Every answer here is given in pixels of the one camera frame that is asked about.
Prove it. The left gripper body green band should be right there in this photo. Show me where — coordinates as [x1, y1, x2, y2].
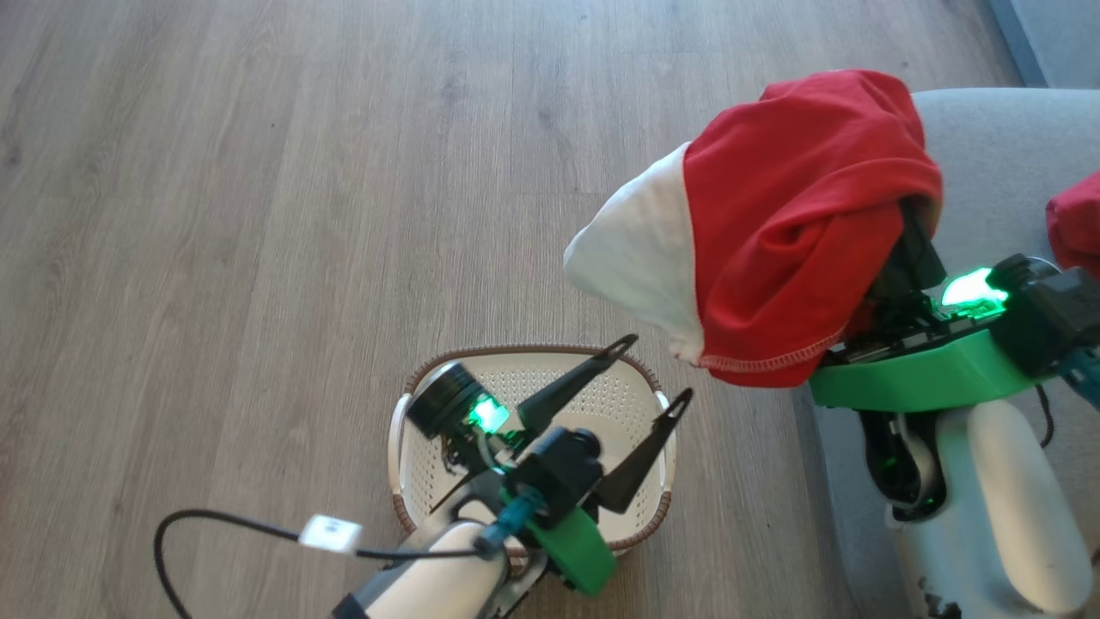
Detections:
[405, 360, 619, 599]

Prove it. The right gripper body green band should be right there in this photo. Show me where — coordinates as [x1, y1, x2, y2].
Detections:
[808, 265, 1060, 412]

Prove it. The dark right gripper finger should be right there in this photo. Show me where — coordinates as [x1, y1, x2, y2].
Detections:
[870, 198, 947, 300]

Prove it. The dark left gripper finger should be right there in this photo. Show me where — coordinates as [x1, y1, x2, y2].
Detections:
[517, 334, 639, 436]
[594, 388, 694, 516]

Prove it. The red and white garment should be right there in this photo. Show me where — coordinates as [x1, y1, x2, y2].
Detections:
[565, 69, 944, 389]

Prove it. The plain red garment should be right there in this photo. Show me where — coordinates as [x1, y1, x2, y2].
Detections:
[1046, 170, 1100, 278]

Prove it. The white perforated laundry basket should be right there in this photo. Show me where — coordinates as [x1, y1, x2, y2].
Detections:
[387, 344, 680, 579]

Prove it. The grey fabric sofa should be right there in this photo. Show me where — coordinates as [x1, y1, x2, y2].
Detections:
[791, 89, 1100, 619]

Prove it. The grey-blue upholstered panel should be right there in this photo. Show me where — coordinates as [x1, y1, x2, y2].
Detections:
[987, 0, 1100, 89]

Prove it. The white left cable label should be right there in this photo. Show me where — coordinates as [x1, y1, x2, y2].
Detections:
[298, 514, 364, 555]

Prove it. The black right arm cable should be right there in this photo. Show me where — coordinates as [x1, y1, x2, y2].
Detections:
[1036, 348, 1100, 450]

